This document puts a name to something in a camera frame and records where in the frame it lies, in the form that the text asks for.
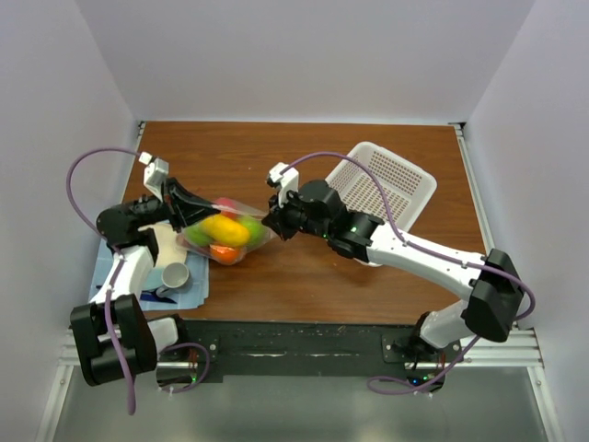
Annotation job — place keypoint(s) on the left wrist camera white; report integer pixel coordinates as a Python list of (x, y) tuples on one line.
[(156, 172)]

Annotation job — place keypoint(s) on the beige ceramic plate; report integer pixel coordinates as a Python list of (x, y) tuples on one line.
[(169, 251)]

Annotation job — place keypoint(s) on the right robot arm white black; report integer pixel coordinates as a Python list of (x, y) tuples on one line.
[(488, 295)]

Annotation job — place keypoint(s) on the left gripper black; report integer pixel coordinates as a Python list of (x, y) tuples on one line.
[(182, 208)]

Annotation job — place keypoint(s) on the white plastic basket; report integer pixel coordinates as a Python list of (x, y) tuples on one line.
[(375, 181)]

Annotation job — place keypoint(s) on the green fake apple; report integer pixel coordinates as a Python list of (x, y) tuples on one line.
[(254, 227)]

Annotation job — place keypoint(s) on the blue checkered cloth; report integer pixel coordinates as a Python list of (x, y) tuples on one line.
[(190, 296)]

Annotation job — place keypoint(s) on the white ceramic cup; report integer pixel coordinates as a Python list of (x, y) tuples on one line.
[(176, 276)]

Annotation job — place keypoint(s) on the orange fake orange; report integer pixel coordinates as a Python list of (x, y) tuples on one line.
[(225, 255)]

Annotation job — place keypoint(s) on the clear zip top bag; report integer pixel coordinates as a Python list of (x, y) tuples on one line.
[(242, 209)]

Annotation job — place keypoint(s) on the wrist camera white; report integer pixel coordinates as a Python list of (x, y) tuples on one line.
[(283, 177), (156, 172)]

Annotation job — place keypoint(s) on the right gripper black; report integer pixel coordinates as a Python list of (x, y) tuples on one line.
[(277, 215)]

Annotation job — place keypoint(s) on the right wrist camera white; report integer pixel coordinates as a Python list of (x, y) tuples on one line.
[(283, 177)]

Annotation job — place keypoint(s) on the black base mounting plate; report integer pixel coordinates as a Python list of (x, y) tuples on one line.
[(295, 349)]

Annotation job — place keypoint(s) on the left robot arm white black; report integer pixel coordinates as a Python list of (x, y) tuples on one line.
[(112, 336)]

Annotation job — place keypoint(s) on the red fake apple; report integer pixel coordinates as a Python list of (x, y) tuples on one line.
[(226, 206)]

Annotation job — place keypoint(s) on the yellow fake lemon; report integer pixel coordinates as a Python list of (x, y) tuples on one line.
[(225, 230)]

